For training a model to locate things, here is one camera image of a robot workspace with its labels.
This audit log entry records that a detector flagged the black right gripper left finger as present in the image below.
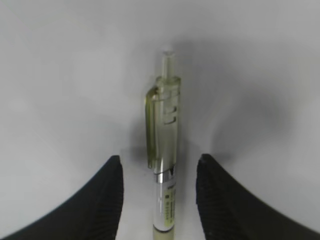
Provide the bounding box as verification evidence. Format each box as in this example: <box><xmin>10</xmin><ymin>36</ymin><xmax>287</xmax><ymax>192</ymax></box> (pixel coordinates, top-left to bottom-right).
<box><xmin>5</xmin><ymin>155</ymin><xmax>124</xmax><ymax>240</ymax></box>

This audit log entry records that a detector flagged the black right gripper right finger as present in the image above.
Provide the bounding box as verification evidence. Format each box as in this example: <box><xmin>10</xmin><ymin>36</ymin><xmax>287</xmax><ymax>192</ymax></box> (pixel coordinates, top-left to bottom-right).
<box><xmin>195</xmin><ymin>153</ymin><xmax>320</xmax><ymax>240</ymax></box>

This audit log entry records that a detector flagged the cream yellow ballpoint pen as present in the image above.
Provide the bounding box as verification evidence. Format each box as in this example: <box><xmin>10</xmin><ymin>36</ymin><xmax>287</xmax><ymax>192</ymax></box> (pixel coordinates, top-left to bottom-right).
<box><xmin>144</xmin><ymin>50</ymin><xmax>181</xmax><ymax>240</ymax></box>

